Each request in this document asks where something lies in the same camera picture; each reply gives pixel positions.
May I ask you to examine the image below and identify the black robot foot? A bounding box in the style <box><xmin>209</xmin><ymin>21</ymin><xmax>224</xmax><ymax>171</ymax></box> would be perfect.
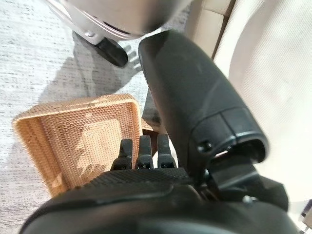
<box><xmin>72</xmin><ymin>31</ymin><xmax>129</xmax><ymax>68</ymax></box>

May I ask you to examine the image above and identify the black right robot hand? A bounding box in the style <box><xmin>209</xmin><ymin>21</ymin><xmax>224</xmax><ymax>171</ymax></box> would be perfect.
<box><xmin>19</xmin><ymin>30</ymin><xmax>312</xmax><ymax>234</ymax></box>

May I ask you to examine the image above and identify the beige bed frame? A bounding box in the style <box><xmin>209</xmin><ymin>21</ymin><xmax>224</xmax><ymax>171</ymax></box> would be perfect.
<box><xmin>184</xmin><ymin>0</ymin><xmax>237</xmax><ymax>59</ymax></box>

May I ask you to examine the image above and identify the silver robot leg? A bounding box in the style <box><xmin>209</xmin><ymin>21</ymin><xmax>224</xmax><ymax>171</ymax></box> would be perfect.
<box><xmin>46</xmin><ymin>0</ymin><xmax>182</xmax><ymax>46</ymax></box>

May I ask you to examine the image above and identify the woven wicker basket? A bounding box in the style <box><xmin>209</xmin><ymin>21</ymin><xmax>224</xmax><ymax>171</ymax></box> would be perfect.
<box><xmin>11</xmin><ymin>93</ymin><xmax>159</xmax><ymax>198</ymax></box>

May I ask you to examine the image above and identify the white bed mattress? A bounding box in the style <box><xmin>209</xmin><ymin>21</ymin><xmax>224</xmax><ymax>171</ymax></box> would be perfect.
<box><xmin>212</xmin><ymin>0</ymin><xmax>312</xmax><ymax>203</ymax></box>

